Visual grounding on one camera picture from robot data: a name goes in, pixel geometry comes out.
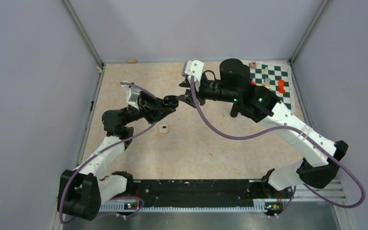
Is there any green white chessboard mat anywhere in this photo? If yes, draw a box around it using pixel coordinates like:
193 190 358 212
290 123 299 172
242 60 295 112

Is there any purple cable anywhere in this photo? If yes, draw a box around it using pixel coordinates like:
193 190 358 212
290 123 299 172
58 81 159 225
188 75 366 218

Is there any cork piece at wall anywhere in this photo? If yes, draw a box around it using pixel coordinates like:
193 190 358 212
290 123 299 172
127 58 137 64

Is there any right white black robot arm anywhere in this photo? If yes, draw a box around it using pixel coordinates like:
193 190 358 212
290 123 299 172
180 58 348 197

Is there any black microphone grey head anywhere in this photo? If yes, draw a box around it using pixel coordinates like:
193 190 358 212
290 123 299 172
230 104 241 118

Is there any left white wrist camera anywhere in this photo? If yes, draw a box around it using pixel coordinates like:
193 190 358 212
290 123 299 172
126 87 141 110

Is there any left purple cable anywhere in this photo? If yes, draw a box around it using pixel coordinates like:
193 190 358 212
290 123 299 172
58 81 159 225

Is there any right circuit board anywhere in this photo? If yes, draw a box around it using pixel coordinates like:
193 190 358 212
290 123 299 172
265 203 282 213

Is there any wooden cube with mark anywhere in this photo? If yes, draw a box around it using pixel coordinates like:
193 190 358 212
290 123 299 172
250 62 257 69

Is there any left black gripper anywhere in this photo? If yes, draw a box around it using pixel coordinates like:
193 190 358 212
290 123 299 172
121 90 176 125

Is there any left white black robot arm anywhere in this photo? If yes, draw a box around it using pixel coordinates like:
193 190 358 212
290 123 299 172
57 91 179 220

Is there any left circuit board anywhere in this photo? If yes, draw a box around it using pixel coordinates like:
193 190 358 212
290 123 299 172
124 202 139 210

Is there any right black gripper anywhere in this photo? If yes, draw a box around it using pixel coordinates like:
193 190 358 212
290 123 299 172
176 76 239 109

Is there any large red block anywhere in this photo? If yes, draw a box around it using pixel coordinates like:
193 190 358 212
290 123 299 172
278 80 286 94

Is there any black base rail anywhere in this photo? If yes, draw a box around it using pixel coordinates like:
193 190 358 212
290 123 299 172
126 179 268 208

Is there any circuit board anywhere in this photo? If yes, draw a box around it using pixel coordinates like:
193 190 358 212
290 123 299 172
265 203 282 213
124 202 139 210

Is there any black earbud charging case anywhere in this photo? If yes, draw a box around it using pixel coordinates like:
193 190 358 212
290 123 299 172
162 95 179 108

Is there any white earbud charging case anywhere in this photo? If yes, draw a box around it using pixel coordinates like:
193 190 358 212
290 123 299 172
159 124 168 134

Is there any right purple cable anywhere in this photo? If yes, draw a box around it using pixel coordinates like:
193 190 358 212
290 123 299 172
188 75 366 218

